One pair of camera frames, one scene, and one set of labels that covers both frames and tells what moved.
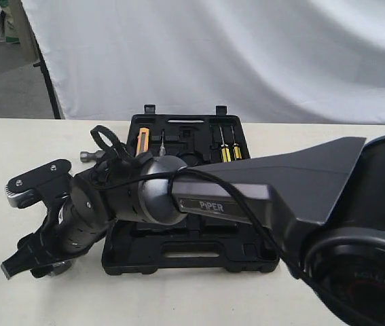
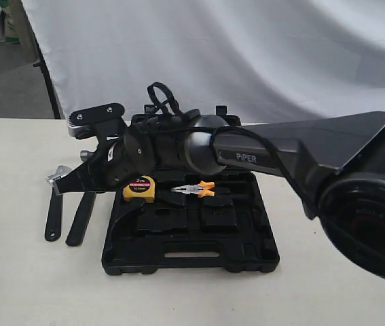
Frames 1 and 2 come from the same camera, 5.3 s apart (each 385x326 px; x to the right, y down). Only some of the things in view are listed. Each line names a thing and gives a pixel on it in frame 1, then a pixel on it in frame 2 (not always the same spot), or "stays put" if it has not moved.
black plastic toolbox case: x=194 y=245 stays put
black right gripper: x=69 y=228 → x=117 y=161
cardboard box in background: x=18 y=30 stays put
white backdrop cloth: x=273 y=61 stays put
